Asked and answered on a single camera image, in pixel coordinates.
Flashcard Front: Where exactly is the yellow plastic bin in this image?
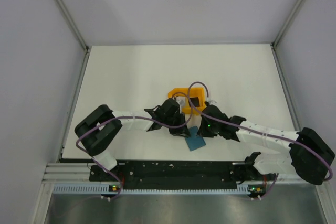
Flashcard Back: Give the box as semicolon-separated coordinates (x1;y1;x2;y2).
167;87;206;115

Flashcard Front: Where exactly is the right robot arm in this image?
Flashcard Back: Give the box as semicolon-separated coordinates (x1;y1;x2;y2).
198;104;335;185

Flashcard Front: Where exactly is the right aluminium frame post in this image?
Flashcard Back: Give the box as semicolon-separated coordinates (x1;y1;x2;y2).
271;0;322;49

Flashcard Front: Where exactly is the aluminium frame rail front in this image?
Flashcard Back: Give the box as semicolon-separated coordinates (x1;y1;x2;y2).
42;163;92;183

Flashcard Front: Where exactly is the left aluminium frame post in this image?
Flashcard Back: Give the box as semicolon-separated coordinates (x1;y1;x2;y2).
39;0;91;51

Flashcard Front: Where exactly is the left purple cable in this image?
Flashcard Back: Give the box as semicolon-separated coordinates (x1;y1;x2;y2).
76;93;192;201

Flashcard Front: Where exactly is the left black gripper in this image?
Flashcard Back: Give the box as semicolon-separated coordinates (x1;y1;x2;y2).
163;111;191;137

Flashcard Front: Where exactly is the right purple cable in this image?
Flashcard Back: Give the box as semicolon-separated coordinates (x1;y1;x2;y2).
188;81;334;201

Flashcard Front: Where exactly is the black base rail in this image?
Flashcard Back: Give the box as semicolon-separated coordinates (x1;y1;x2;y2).
89;159;279;189

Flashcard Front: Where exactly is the purple cable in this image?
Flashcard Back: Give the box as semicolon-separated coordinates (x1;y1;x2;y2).
76;93;192;201
188;81;334;201

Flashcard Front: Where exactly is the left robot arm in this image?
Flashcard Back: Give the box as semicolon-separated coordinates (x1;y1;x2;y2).
75;98;191;180

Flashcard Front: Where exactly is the aluminium frame post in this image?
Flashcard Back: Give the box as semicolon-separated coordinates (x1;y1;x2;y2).
271;0;322;49
39;0;91;51

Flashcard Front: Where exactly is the blue leather card holder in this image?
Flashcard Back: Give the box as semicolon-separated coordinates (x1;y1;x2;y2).
185;126;206;151

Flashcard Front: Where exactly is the white cable duct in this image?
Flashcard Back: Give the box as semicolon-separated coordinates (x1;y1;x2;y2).
52;184;264;196

